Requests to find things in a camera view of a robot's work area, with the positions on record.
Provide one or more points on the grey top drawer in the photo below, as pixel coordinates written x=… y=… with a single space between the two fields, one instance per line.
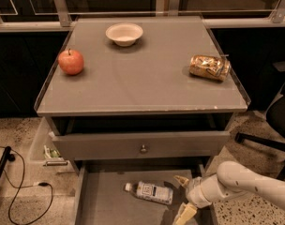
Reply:
x=127 y=145

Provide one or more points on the round metal drawer knob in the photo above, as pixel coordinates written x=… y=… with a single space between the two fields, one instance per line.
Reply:
x=143 y=149

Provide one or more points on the crushed gold soda can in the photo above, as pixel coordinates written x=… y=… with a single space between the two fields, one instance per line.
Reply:
x=209 y=67

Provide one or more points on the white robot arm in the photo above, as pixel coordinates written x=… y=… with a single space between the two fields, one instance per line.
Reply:
x=232 y=180

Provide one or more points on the red apple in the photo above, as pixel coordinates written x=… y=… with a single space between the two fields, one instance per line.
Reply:
x=71 y=62

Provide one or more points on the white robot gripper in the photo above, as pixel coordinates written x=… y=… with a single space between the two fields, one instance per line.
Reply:
x=194 y=191

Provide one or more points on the black floor stand bar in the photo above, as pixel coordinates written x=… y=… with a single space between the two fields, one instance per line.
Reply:
x=4 y=158

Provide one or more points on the grey drawer cabinet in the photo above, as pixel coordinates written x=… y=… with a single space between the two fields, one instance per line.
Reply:
x=142 y=88

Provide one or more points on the metal window frame rail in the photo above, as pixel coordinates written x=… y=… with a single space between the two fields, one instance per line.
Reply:
x=63 y=15

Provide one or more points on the grey open middle drawer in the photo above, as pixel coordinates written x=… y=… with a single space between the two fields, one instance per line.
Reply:
x=101 y=198

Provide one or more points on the white paper bowl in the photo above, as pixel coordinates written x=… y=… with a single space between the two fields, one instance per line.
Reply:
x=124 y=34

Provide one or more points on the clear plastic water bottle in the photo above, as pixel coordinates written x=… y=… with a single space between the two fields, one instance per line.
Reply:
x=150 y=192

